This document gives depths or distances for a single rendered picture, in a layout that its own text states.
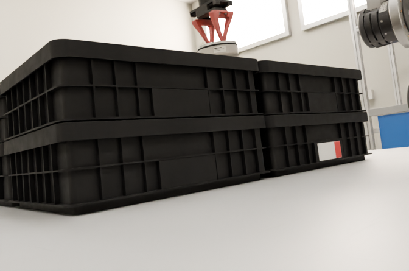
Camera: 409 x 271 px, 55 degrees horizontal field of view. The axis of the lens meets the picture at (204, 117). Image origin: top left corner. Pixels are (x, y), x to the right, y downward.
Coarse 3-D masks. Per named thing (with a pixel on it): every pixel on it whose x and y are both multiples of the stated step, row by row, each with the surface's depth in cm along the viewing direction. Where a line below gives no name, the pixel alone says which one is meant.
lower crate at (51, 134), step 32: (64, 128) 50; (96, 128) 52; (128, 128) 55; (160, 128) 59; (192, 128) 63; (224, 128) 67; (256, 128) 74; (32, 160) 61; (64, 160) 52; (96, 160) 53; (128, 160) 56; (160, 160) 59; (192, 160) 62; (224, 160) 68; (256, 160) 72; (32, 192) 61; (64, 192) 52; (96, 192) 52; (128, 192) 55; (160, 192) 59; (192, 192) 63
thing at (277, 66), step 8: (264, 64) 77; (272, 64) 78; (280, 64) 80; (288, 64) 81; (296, 64) 83; (304, 64) 85; (280, 72) 79; (288, 72) 81; (296, 72) 83; (304, 72) 85; (312, 72) 87; (320, 72) 89; (328, 72) 91; (336, 72) 93; (344, 72) 96; (352, 72) 98; (360, 72) 101
